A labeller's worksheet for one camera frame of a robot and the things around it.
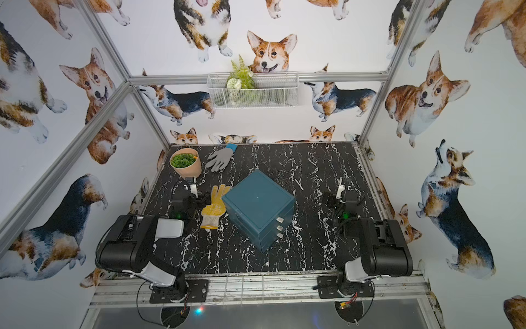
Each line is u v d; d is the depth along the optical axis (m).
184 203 0.72
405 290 0.74
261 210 0.70
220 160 1.11
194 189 0.84
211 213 0.93
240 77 0.82
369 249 0.45
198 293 0.74
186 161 0.98
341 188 0.83
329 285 0.74
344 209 0.72
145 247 0.46
